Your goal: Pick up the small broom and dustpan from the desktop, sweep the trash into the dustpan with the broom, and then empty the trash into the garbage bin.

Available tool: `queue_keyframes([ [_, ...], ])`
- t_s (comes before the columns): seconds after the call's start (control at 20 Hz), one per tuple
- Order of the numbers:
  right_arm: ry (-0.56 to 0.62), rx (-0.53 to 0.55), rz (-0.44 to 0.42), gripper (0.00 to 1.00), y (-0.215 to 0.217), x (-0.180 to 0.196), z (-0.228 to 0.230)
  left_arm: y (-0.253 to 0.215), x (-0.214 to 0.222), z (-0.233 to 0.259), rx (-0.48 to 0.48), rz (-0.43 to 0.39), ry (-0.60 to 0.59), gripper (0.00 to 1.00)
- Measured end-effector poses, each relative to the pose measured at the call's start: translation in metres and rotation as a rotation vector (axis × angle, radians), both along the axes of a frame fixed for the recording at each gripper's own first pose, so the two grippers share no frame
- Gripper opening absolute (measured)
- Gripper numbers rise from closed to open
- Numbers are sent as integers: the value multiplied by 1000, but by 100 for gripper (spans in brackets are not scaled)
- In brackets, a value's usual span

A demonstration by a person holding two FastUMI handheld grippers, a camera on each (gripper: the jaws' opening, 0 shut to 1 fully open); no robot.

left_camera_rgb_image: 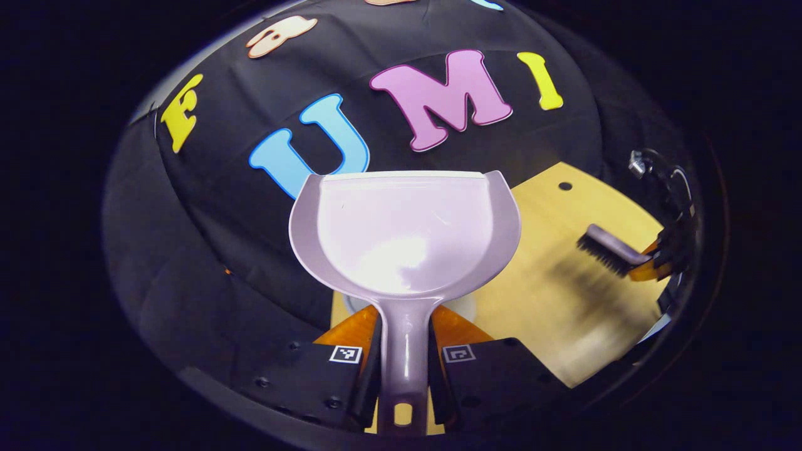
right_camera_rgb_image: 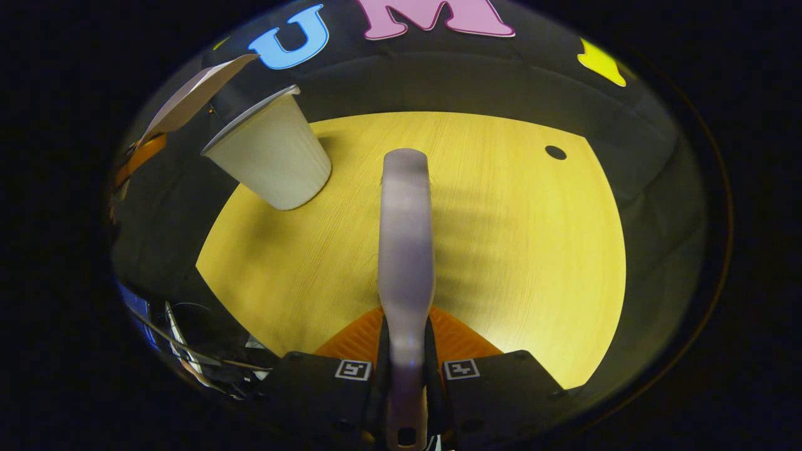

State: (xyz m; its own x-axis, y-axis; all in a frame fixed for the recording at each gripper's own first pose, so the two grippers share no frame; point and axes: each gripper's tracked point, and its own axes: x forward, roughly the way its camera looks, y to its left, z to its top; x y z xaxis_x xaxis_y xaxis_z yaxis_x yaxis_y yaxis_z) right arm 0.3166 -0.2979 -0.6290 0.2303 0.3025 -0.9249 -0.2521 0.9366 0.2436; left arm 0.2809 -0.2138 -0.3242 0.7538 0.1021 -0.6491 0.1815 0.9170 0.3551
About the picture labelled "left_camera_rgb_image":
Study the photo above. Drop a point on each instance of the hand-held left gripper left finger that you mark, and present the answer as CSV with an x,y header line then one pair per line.
x,y
369,382

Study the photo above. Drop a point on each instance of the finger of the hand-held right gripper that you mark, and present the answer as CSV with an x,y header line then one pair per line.
x,y
653,247
648,271

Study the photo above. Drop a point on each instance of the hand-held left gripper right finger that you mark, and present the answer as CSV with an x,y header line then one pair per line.
x,y
437,388

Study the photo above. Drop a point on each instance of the small lavender broom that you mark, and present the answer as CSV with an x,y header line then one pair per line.
x,y
611,247

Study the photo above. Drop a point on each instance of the white garbage bin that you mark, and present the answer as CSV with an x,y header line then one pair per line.
x,y
465,307

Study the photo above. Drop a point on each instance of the lavender plastic dustpan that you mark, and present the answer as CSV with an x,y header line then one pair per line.
x,y
401,238

